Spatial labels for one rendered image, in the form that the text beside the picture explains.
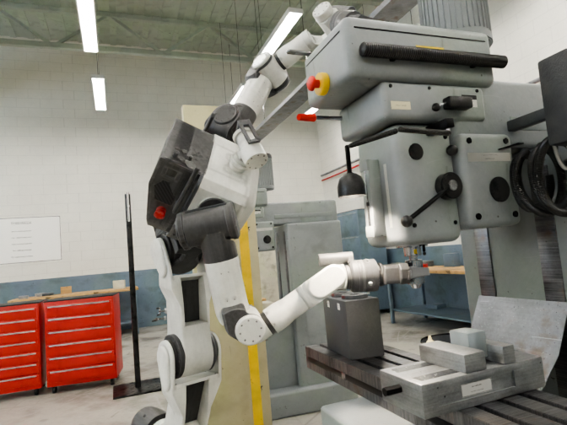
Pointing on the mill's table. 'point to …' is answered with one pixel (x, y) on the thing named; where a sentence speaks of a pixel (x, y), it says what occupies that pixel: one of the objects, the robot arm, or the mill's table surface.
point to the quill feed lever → (453, 186)
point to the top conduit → (431, 55)
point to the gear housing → (405, 108)
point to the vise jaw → (453, 356)
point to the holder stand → (353, 325)
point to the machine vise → (463, 382)
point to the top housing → (383, 32)
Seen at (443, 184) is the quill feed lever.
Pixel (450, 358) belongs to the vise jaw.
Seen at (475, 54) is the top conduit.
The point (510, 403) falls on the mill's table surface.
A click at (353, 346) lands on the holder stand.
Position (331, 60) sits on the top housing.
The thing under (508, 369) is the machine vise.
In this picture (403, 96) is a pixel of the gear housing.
